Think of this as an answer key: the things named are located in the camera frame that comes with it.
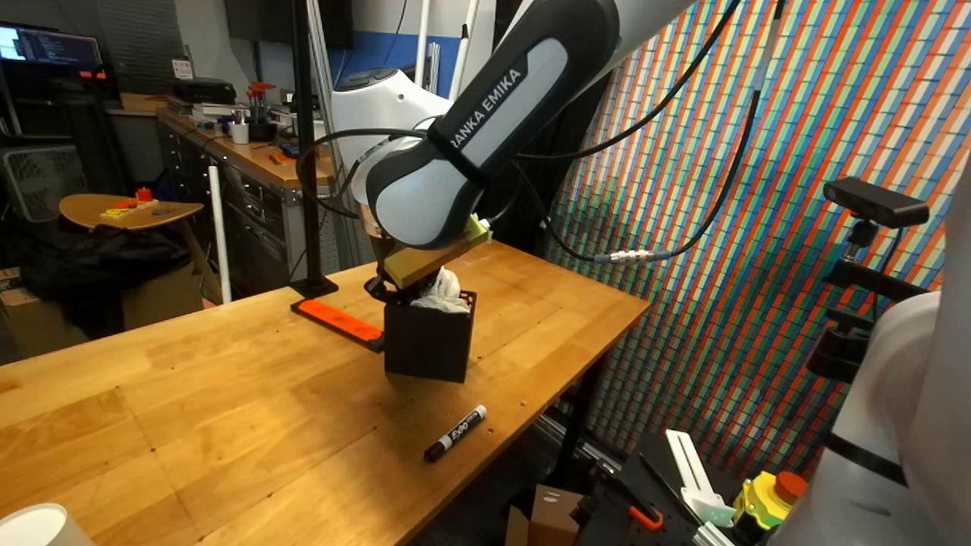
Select workbench with drawers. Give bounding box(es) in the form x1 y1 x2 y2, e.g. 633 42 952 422
155 108 337 298

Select black basket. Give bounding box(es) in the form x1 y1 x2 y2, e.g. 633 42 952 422
382 290 478 384

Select black marker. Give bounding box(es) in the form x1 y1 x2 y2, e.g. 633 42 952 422
423 404 489 464

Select white bracket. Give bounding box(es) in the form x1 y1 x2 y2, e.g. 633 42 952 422
665 429 734 529

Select white pipe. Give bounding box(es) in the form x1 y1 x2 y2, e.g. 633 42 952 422
208 165 234 305

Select holder with red tools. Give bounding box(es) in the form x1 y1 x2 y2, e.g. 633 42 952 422
245 80 278 143

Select black printer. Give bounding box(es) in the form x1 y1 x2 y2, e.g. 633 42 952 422
174 77 238 105

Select white towel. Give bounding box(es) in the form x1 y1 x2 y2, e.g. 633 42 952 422
410 266 472 315

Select monitor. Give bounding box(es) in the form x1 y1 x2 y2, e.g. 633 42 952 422
0 23 104 74

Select black pole with orange clamp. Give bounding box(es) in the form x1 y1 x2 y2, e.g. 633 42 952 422
290 0 387 354

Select black bag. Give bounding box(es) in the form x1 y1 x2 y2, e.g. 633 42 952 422
19 224 192 340

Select colourful toy set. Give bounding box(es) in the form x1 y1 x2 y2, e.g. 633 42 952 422
100 187 160 223

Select white box fan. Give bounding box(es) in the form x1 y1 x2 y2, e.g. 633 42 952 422
0 145 89 224

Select camera on mount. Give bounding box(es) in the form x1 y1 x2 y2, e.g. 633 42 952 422
805 177 932 384

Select large cardboard box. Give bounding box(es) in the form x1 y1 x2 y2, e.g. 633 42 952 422
0 262 206 359

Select round wooden table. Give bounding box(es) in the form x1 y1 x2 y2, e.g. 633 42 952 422
58 193 205 231

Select small cardboard box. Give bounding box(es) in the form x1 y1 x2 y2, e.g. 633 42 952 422
505 485 586 546

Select yellow emergency stop button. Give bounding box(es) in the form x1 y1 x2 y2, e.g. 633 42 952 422
731 470 809 533

